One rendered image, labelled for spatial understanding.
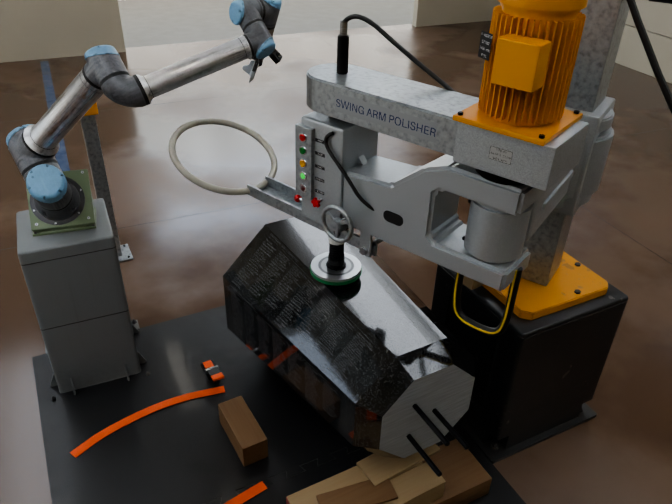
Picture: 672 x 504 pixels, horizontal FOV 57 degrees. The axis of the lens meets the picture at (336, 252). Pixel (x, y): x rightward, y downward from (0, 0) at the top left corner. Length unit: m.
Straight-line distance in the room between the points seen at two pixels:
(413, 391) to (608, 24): 1.42
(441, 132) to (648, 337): 2.44
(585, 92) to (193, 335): 2.36
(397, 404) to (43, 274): 1.65
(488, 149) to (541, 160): 0.16
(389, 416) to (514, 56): 1.31
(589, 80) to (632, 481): 1.78
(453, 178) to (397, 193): 0.23
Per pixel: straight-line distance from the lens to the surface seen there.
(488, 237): 2.00
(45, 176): 2.82
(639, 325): 4.12
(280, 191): 2.74
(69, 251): 2.96
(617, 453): 3.31
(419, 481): 2.66
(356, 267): 2.60
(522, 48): 1.69
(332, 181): 2.27
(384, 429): 2.37
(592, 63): 2.42
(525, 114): 1.82
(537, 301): 2.71
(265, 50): 2.53
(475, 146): 1.87
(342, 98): 2.12
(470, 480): 2.83
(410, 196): 2.09
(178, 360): 3.46
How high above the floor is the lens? 2.34
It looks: 33 degrees down
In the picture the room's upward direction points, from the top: 2 degrees clockwise
